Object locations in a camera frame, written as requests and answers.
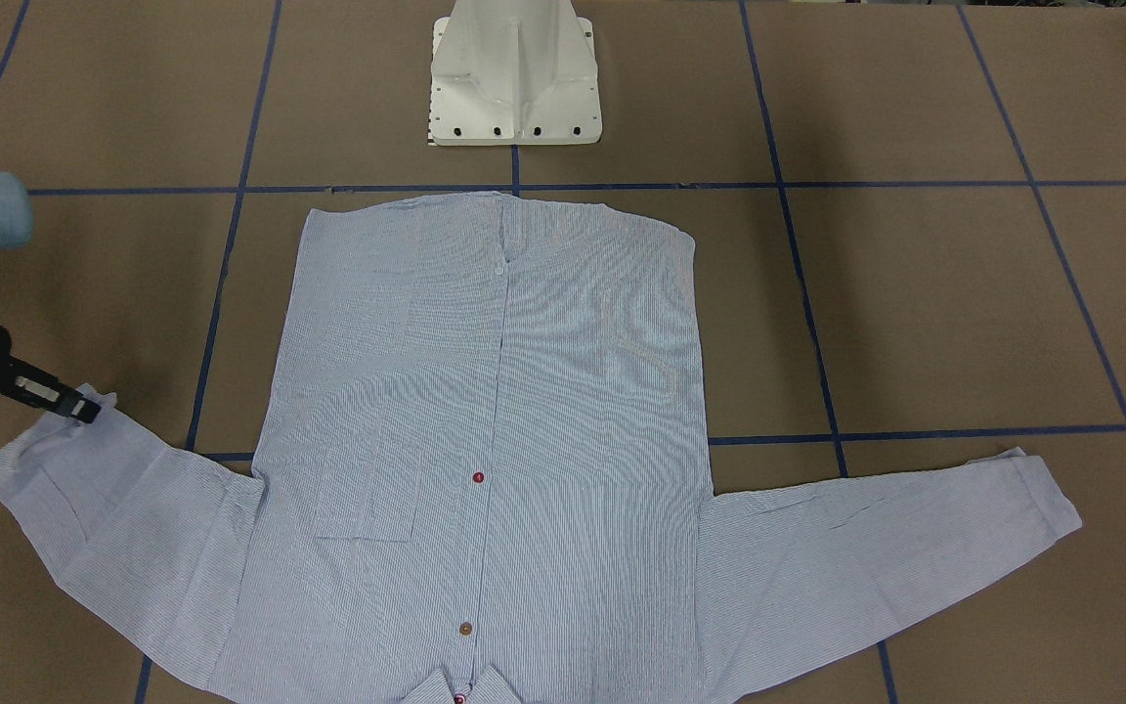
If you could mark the light blue striped shirt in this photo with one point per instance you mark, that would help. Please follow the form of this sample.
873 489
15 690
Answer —
484 478

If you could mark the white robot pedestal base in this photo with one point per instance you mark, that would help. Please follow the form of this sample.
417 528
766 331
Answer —
514 73

